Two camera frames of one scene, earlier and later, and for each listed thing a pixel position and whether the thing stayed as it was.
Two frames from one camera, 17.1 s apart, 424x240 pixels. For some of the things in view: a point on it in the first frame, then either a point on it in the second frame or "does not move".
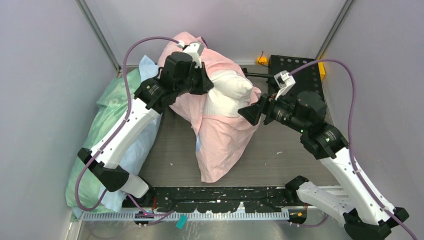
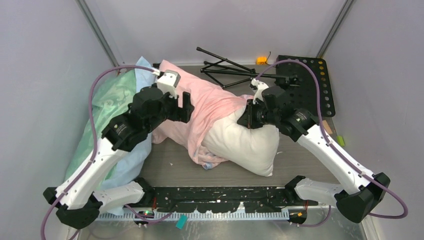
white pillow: [230, 92] to [254, 149]
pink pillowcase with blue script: [216, 62] to [209, 103]
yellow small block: [262, 59] does not move
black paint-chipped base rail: [222, 199] does not move
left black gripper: [205, 82] to [180, 114]
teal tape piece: [181, 221] does not move
